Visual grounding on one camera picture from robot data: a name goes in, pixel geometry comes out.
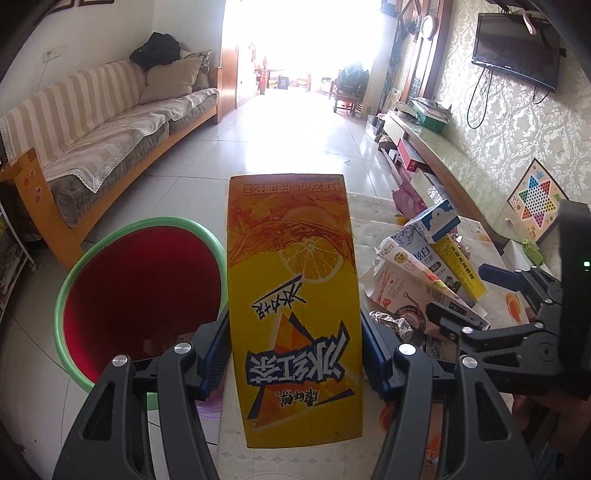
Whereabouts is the blue white milk carton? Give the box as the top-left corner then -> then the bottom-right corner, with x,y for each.
418,199 -> 462,244

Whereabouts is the red flat box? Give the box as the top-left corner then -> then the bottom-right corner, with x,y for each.
397,138 -> 428,174

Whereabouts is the plain beige cushion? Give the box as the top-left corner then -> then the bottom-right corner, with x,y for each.
139,56 -> 204,106

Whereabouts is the wooden frame sofa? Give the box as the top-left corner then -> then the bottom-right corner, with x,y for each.
0,48 -> 221,271

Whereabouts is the fruit-print tablecloth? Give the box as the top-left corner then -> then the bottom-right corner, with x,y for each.
217,191 -> 555,480

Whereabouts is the striped beige sofa cover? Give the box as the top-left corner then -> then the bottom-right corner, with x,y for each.
0,59 -> 220,193

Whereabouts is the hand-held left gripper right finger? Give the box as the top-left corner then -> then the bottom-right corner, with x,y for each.
360,310 -> 541,480

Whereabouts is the colourful star checkers board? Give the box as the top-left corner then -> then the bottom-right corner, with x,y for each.
507,158 -> 570,243

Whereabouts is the red bin with green rim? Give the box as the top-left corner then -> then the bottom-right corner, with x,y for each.
54,217 -> 227,411

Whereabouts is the white wire book rack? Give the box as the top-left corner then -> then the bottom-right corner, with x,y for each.
0,203 -> 38,324

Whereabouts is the white red paper box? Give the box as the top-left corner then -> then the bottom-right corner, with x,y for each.
360,261 -> 476,324

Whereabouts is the long low television cabinet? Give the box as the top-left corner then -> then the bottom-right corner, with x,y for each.
365,110 -> 555,278

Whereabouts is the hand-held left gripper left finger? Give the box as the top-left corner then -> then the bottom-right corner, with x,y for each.
52,307 -> 232,480

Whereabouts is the wall-mounted television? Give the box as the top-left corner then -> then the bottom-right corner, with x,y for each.
471,13 -> 561,93

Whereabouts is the person's right forearm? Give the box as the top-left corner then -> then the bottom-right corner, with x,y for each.
526,392 -> 591,462

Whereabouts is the pink crumpled wrapper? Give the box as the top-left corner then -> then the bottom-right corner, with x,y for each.
392,182 -> 428,217

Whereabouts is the black bag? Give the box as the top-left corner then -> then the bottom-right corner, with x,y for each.
129,31 -> 182,71

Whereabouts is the wooden chair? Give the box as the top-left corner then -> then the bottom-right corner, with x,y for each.
333,69 -> 370,118

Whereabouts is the black television cable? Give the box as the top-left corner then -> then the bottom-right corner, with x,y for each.
466,68 -> 491,130

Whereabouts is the patterned cushion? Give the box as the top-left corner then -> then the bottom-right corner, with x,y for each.
180,50 -> 212,92

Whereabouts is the green flat box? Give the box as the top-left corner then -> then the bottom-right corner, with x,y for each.
410,98 -> 451,130

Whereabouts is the yellow drink carton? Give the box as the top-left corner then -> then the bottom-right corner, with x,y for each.
226,173 -> 365,449

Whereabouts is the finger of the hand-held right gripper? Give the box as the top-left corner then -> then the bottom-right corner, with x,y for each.
479,262 -> 563,320
426,301 -> 568,393

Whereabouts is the yellow slim box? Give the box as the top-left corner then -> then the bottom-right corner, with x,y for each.
431,234 -> 489,303

